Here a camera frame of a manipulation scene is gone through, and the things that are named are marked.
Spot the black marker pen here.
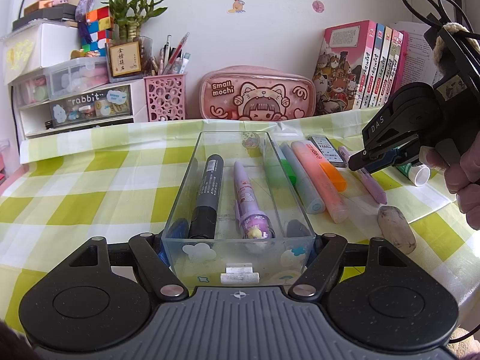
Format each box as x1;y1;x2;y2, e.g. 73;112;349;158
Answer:
188;154;224;239

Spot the red pen in holder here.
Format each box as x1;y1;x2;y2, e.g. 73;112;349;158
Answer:
163;32;190;75

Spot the white rabbit drawer organizer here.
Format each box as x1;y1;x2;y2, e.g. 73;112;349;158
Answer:
17;80;148;140

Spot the pink cat pencil case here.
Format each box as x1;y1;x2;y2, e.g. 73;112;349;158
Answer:
199;65;317;121

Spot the person's right hand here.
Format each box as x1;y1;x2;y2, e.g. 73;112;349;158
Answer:
419;135;480;230

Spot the clear plastic organizer tray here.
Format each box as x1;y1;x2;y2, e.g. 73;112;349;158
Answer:
160;132;315;289

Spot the lucky bamboo plant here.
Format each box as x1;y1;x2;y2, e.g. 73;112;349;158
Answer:
103;0;168;42

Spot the framed calligraphy plaque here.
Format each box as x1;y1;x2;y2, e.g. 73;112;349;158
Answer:
106;41;143;83

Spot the pink perforated pen holder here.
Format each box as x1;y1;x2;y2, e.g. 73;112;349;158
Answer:
144;74;186;122

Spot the dirty white eraser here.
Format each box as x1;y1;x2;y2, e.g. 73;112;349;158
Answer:
377;205;416;255

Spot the clear lidded plastic box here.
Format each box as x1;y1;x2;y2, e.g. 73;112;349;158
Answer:
42;57;109;100

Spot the open white book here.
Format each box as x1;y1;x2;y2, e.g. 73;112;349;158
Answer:
392;21;442;91

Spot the black cable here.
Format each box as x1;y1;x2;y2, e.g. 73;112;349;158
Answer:
400;0;479;35

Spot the white storage box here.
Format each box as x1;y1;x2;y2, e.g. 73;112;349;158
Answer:
1;20;80;85

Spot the green highlighter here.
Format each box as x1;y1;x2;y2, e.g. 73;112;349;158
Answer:
262;139;297;189

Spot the purple mechanical pencil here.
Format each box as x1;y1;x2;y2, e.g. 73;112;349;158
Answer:
337;145;387;205

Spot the pink orange highlighter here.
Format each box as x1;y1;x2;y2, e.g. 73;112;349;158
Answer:
290;141;348;224

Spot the white green glue tube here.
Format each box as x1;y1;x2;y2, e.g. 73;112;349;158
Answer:
396;163;431;187

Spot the colourful rubik's cube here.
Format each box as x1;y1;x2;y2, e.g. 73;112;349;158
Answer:
78;7;114;57

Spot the pink comic box set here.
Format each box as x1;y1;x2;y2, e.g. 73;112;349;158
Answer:
312;19;407;115

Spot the light blue highlighter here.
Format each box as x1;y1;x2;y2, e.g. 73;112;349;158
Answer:
280;142;326;215

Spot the purple cartoon character pen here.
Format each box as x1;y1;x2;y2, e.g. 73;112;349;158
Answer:
233;161;274;240

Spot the black flat box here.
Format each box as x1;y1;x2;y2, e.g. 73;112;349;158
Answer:
12;3;77;31

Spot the green checked tablecloth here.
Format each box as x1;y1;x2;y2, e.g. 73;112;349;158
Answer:
1;110;479;329

